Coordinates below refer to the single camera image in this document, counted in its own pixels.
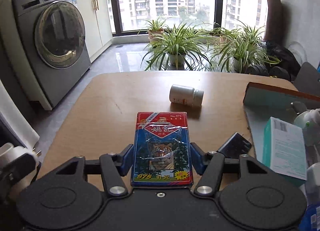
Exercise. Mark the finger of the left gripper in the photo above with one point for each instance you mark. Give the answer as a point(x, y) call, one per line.
point(16, 170)

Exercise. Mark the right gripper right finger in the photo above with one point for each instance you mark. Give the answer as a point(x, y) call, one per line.
point(209, 166)

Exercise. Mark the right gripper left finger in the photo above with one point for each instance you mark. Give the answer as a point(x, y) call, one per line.
point(113, 168)

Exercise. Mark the black power adapter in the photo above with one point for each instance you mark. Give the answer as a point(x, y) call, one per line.
point(235, 146)

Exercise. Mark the red blue playing card box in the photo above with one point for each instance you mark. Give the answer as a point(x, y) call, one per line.
point(162, 155)

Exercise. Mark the teal white paper box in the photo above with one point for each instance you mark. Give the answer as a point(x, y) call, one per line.
point(284, 150)

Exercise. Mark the blue plastic case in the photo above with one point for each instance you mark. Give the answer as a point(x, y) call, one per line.
point(311, 218)

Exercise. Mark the white cup-shaped adapter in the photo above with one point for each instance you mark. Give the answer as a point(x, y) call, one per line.
point(9, 153)

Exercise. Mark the white pill bottle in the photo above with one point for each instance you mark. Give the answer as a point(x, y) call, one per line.
point(186, 96)

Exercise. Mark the white square charger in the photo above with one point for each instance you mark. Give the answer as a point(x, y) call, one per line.
point(312, 184)

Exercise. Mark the black dumbbell far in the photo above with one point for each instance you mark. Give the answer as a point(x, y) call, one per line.
point(257, 70)

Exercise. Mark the black dumbbell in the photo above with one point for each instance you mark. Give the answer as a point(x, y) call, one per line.
point(278, 72)
point(257, 70)

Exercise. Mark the white round plug device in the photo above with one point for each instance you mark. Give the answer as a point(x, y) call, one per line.
point(308, 121)

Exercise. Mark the black dumbbell near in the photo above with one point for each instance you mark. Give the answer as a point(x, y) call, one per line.
point(278, 72)

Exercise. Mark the front right spider plant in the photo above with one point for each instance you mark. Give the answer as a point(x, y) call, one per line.
point(231, 50)

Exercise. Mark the spider plant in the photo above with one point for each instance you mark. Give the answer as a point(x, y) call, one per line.
point(231, 50)
point(254, 35)
point(179, 47)
point(155, 28)

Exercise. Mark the front left spider plant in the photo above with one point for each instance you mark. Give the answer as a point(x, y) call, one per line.
point(179, 47)

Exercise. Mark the grey folding chair back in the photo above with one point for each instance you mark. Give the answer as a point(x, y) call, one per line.
point(307, 80)

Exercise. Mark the black bag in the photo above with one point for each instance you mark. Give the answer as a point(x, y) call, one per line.
point(287, 59)

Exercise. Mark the back right spider plant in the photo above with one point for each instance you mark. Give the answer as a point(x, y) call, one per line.
point(254, 35)

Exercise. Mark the back left spider plant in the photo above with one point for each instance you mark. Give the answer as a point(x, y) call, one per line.
point(155, 28)

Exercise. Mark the white fan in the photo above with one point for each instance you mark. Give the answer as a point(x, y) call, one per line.
point(298, 51)

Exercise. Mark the rolled brown mat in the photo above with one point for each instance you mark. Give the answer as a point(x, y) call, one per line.
point(274, 23)

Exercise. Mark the grey washing machine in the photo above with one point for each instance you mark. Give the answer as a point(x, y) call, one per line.
point(53, 37)

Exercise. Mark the white cabinet with handles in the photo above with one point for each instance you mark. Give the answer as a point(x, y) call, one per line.
point(97, 26)

